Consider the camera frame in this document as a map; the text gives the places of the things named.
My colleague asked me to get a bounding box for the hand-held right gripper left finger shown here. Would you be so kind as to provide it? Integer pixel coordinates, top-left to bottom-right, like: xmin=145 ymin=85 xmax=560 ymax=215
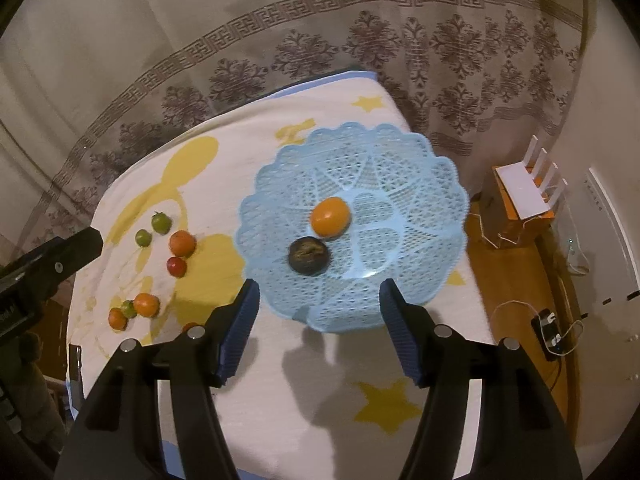
xmin=52 ymin=278 xmax=262 ymax=480

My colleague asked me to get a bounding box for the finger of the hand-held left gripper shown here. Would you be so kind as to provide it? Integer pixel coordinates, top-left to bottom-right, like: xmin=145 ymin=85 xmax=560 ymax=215
xmin=15 ymin=226 xmax=104 ymax=288

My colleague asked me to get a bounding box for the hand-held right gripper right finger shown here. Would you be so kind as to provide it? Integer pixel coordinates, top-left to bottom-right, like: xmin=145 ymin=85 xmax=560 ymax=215
xmin=378 ymin=278 xmax=583 ymax=480

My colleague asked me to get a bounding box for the round orange tomato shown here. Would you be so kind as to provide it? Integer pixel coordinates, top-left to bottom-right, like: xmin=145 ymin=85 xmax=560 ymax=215
xmin=133 ymin=292 xmax=161 ymax=318

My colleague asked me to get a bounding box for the dark brown mangosteen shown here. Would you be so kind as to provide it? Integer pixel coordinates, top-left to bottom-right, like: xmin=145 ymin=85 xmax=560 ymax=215
xmin=288 ymin=236 xmax=330 ymax=276

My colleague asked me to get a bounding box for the orange-red tomato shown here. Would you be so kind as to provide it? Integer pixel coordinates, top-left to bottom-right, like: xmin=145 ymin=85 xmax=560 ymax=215
xmin=168 ymin=230 xmax=197 ymax=258

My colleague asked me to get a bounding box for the large orange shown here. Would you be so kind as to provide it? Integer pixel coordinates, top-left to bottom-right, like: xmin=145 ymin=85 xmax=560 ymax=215
xmin=310 ymin=197 xmax=351 ymax=237

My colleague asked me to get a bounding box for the blue lace plastic basket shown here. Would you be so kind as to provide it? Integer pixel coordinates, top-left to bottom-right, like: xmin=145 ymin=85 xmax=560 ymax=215
xmin=235 ymin=121 xmax=469 ymax=334

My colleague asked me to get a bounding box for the white blanket with yellow print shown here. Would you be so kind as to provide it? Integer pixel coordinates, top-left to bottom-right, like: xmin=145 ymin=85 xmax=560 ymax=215
xmin=65 ymin=71 xmax=493 ymax=480

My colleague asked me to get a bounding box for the black rectangular object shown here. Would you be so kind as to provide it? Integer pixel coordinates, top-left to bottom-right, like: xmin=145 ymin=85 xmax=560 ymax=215
xmin=67 ymin=344 xmax=84 ymax=397

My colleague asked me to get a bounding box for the black power strip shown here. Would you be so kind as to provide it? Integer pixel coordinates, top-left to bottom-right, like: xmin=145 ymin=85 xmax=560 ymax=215
xmin=531 ymin=308 xmax=566 ymax=362

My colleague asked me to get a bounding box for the white router with antennas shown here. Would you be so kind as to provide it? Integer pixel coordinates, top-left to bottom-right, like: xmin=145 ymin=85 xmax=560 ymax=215
xmin=497 ymin=135 xmax=568 ymax=221

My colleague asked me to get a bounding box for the white furniture panel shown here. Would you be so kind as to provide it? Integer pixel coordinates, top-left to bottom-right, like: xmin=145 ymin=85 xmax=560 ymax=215
xmin=550 ymin=165 xmax=640 ymax=461

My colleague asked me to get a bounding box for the beige patterned curtain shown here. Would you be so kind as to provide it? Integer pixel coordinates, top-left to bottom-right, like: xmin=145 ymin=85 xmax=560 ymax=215
xmin=0 ymin=0 xmax=598 ymax=281

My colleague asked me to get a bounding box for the thin white cable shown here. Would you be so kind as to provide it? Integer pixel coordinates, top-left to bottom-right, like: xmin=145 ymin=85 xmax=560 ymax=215
xmin=469 ymin=211 xmax=502 ymax=249

